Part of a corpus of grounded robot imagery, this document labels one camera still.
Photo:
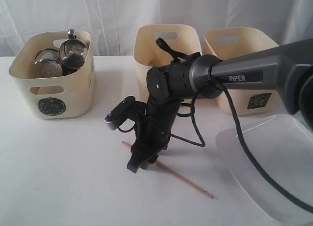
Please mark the steel cup with folding handle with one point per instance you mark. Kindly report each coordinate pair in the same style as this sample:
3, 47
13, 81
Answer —
47, 64

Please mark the wooden chopstick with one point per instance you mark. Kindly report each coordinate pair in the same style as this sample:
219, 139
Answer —
183, 179

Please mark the stainless steel mug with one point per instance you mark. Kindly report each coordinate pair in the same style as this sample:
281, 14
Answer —
73, 52

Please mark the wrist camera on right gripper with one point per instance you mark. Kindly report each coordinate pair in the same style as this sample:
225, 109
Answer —
123, 111

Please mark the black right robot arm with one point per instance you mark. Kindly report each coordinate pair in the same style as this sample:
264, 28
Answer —
287, 69

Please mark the white square plate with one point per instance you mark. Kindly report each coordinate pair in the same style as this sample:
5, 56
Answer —
284, 149

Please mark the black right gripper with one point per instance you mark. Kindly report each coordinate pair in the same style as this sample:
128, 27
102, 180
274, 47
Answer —
154, 127

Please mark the cream bin with circle mark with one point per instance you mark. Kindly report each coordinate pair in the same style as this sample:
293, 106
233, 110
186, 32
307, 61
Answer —
70, 95

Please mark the cream bin with triangle mark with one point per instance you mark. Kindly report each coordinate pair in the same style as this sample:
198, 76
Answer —
180, 37

